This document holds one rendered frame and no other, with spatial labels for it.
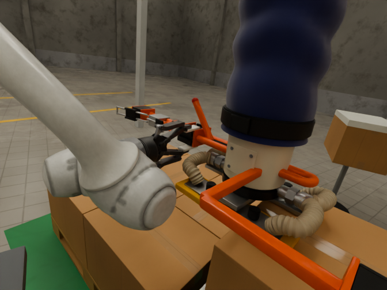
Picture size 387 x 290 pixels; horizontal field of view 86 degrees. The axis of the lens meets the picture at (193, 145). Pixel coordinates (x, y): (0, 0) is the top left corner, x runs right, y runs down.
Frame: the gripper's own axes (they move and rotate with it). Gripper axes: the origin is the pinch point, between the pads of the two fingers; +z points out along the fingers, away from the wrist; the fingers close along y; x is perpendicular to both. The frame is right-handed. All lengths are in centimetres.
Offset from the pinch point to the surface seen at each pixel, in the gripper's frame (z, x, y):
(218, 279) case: -19.8, 29.5, 19.6
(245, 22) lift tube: -5.3, 16.4, -32.7
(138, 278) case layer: -19, -1, 52
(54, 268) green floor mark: -31, -73, 106
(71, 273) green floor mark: -24, -64, 106
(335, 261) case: -3.5, 47.2, 11.9
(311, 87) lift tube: -0.6, 31.6, -21.8
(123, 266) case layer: -20, -10, 54
